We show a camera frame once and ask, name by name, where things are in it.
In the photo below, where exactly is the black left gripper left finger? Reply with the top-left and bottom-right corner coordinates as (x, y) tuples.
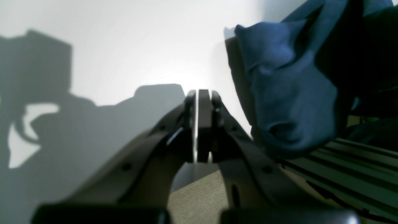
(31, 90), (196, 224)

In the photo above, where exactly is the dark blue T-shirt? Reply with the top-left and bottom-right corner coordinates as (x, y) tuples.
(234, 0), (397, 158)

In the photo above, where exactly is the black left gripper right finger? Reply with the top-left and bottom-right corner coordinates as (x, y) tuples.
(197, 90), (360, 224)

